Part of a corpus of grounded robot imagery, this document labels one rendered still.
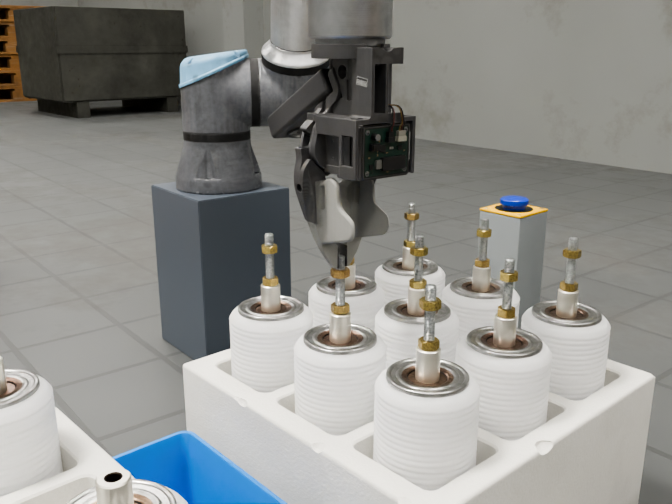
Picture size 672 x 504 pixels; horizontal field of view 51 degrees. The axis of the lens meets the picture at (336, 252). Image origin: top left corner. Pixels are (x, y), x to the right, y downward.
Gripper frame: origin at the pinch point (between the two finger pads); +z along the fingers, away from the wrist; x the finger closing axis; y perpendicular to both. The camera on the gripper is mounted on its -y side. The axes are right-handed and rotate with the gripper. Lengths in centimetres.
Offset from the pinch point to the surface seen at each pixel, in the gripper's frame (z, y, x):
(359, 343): 8.9, 3.2, 0.5
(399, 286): 10.4, -10.5, 18.7
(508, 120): 18, -187, 260
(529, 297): 15.7, -6.2, 40.8
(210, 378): 16.3, -12.6, -8.2
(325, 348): 9.0, 2.0, -2.9
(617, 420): 18.9, 18.5, 24.0
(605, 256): 34, -45, 126
